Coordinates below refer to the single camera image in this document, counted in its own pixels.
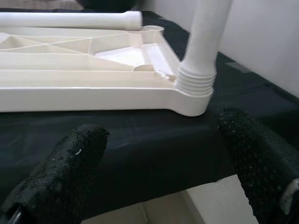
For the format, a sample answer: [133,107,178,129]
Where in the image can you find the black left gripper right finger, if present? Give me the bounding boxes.
[217,106,299,224]

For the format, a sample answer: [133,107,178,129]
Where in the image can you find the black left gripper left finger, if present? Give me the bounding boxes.
[0,123,110,224]

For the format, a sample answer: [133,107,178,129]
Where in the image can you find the white plastic table leg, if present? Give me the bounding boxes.
[0,10,143,31]
[174,0,234,98]

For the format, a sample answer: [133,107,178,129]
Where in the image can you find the white plastic table top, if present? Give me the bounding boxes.
[0,25,217,117]

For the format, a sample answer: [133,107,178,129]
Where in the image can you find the black tablecloth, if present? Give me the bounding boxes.
[0,8,299,221]

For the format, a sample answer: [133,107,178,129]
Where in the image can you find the clear tape strip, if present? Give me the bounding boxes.
[224,61,252,73]

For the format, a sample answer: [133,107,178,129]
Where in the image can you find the clear plastic wrap scrap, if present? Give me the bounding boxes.
[155,70,175,81]

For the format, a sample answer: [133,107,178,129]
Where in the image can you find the beige covered bench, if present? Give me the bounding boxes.
[0,0,84,10]

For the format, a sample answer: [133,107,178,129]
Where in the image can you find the black wok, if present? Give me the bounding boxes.
[76,0,147,13]

